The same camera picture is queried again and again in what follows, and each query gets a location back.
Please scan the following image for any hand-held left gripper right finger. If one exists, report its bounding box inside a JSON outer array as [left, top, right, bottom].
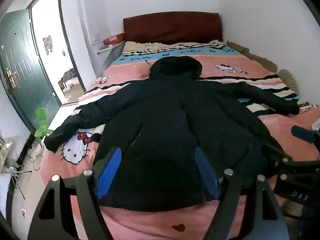
[[194, 147, 290, 240]]

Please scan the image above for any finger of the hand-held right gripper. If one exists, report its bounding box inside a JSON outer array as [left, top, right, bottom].
[[291, 125, 320, 153], [261, 143, 293, 168]]

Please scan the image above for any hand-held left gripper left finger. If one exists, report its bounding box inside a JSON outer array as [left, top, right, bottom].
[[27, 146, 123, 240]]

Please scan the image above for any black hooded padded jacket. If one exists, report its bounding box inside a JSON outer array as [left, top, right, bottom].
[[44, 56, 300, 209]]

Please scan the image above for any green plastic chair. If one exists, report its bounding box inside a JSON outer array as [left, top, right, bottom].
[[34, 107, 54, 146]]

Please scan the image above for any metal tripod stand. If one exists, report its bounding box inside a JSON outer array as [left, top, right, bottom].
[[0, 164, 33, 200]]

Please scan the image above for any olive mattress cover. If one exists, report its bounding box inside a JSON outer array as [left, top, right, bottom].
[[226, 40, 278, 72]]

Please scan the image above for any grey board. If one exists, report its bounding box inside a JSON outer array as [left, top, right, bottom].
[[102, 45, 125, 68]]

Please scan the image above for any pink striped cartoon cat blanket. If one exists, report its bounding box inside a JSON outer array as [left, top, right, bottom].
[[41, 40, 320, 240]]

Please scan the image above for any red cardboard box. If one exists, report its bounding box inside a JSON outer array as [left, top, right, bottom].
[[103, 33, 125, 45]]

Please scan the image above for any dark green panel door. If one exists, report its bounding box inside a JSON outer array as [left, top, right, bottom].
[[0, 9, 62, 128]]

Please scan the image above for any dark red padded headboard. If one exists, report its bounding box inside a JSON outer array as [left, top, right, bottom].
[[122, 12, 223, 45]]

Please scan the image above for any thin floor cable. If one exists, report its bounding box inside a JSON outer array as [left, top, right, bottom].
[[26, 147, 44, 171]]

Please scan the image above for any white wall shelf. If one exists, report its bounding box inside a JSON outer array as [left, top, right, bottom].
[[97, 41, 125, 54]]

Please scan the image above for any brass door handle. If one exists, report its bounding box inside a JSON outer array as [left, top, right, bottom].
[[6, 70, 19, 88]]

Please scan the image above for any torn wall poster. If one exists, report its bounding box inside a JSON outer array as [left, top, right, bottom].
[[42, 34, 53, 55]]

